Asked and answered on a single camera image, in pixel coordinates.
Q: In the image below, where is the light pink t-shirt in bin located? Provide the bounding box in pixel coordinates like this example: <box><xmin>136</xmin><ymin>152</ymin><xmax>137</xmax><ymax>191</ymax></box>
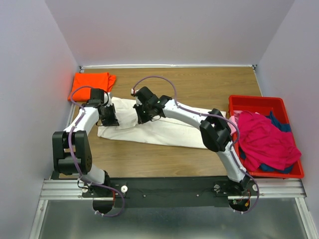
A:
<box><xmin>228</xmin><ymin>116</ymin><xmax>239</xmax><ymax>135</ymax></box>

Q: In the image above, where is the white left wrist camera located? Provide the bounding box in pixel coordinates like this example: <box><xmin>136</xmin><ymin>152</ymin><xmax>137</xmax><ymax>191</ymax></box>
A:
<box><xmin>103</xmin><ymin>92</ymin><xmax>113</xmax><ymax>107</ymax></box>

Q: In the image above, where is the magenta t-shirt in bin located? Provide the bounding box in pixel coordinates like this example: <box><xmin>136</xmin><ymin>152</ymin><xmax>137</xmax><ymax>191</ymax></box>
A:
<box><xmin>235</xmin><ymin>111</ymin><xmax>302</xmax><ymax>172</ymax></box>

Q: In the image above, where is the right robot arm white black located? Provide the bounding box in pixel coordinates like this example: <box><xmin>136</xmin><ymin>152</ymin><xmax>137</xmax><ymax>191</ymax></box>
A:
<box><xmin>131</xmin><ymin>87</ymin><xmax>250</xmax><ymax>195</ymax></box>

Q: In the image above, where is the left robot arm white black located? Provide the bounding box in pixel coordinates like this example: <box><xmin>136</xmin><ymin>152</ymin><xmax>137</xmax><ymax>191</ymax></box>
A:
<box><xmin>52</xmin><ymin>86</ymin><xmax>119</xmax><ymax>197</ymax></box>

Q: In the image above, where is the aluminium extrusion rail frame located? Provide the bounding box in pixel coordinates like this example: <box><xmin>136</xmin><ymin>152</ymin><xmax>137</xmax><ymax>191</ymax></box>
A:
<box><xmin>29</xmin><ymin>65</ymin><xmax>312</xmax><ymax>239</ymax></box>

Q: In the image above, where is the white t-shirt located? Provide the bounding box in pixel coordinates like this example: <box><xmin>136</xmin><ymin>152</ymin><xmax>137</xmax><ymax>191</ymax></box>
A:
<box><xmin>97</xmin><ymin>97</ymin><xmax>206</xmax><ymax>149</ymax></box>

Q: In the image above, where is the navy blue t-shirt in bin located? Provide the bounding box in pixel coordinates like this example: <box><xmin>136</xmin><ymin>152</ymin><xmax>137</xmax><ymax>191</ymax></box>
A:
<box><xmin>240</xmin><ymin>111</ymin><xmax>295</xmax><ymax>174</ymax></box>

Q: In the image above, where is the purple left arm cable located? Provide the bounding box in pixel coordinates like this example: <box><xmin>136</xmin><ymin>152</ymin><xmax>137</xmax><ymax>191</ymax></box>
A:
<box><xmin>68</xmin><ymin>86</ymin><xmax>125</xmax><ymax>218</ymax></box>

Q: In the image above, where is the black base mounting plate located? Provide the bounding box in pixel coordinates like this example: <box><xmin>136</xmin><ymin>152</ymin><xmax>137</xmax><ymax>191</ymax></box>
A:
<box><xmin>81</xmin><ymin>176</ymin><xmax>260</xmax><ymax>216</ymax></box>

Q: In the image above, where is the folded orange t-shirt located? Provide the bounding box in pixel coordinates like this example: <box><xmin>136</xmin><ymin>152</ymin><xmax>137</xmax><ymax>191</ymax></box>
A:
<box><xmin>68</xmin><ymin>72</ymin><xmax>116</xmax><ymax>102</ymax></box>

